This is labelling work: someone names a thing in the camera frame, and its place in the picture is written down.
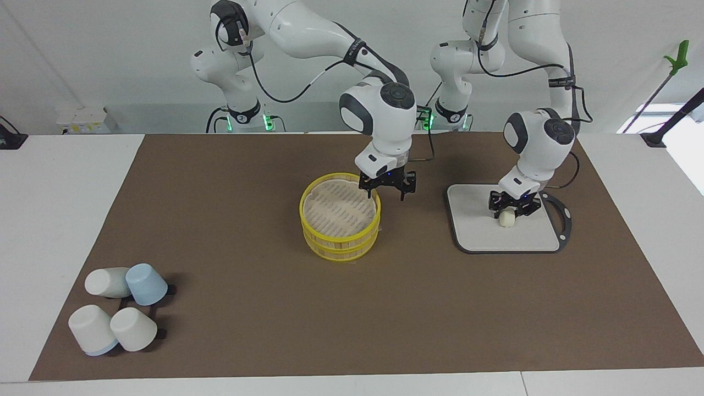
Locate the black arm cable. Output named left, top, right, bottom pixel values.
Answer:
left=476, top=22, right=593, bottom=190
left=217, top=16, right=386, bottom=105

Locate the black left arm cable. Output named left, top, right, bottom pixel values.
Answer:
left=476, top=22, right=593, bottom=190

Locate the grey cutting board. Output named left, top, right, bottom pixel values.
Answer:
left=445, top=183, right=573, bottom=255

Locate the brown table mat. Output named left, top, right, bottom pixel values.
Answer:
left=29, top=131, right=704, bottom=381

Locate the yellow bamboo steamer basket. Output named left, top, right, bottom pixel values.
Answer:
left=302, top=217, right=381, bottom=262

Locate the white power strip box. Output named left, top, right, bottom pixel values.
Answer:
left=55, top=106, right=119, bottom=134

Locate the white plastic cup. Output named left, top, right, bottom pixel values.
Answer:
left=68, top=305, right=119, bottom=356
left=110, top=307, right=158, bottom=353
left=85, top=267, right=133, bottom=299

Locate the yellow bamboo steamer lid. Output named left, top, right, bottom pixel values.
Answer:
left=299, top=173, right=382, bottom=240

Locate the light blue plastic cup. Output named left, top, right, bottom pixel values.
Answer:
left=125, top=263, right=168, bottom=306

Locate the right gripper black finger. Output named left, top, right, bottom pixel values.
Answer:
left=359, top=173, right=381, bottom=200
left=392, top=170, right=417, bottom=202

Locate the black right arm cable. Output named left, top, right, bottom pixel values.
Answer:
left=217, top=16, right=386, bottom=105

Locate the green tipped pole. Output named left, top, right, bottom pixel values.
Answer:
left=621, top=40, right=691, bottom=133

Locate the black table clamp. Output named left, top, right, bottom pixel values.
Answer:
left=0, top=115, right=28, bottom=150

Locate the black cup rack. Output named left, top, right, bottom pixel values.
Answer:
left=113, top=283, right=177, bottom=353

